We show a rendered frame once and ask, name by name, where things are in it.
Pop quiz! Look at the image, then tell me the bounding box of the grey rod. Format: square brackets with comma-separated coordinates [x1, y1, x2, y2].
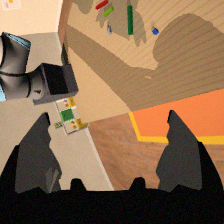
[107, 25, 112, 35]

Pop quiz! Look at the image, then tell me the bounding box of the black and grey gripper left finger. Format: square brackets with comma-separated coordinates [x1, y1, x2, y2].
[0, 112, 62, 224]

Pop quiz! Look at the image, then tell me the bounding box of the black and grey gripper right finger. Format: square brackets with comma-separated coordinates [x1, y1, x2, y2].
[156, 110, 224, 224]

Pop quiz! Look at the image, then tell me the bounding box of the red rod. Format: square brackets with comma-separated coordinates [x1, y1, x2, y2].
[95, 0, 108, 10]

